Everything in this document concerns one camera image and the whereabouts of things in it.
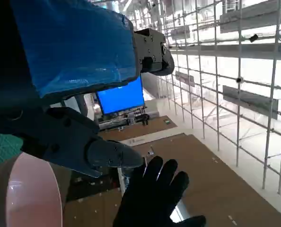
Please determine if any white wire mesh partition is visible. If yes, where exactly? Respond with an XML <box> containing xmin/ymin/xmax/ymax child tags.
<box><xmin>131</xmin><ymin>0</ymin><xmax>281</xmax><ymax>195</ymax></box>

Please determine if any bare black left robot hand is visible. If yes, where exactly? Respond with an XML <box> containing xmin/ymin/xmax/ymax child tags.
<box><xmin>0</xmin><ymin>0</ymin><xmax>176</xmax><ymax>178</ymax></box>

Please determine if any green cutting mat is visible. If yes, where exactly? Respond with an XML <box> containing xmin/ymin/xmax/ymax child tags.
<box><xmin>0</xmin><ymin>131</ymin><xmax>24</xmax><ymax>170</ymax></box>

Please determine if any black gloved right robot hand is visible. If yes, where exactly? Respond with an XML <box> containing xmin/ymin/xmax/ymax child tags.
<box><xmin>112</xmin><ymin>155</ymin><xmax>207</xmax><ymax>227</ymax></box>

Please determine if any pink bowl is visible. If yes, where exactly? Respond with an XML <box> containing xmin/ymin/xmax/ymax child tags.
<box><xmin>0</xmin><ymin>152</ymin><xmax>71</xmax><ymax>227</ymax></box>

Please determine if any blue screen monitor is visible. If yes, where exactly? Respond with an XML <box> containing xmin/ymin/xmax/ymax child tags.
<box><xmin>96</xmin><ymin>76</ymin><xmax>146</xmax><ymax>116</ymax></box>

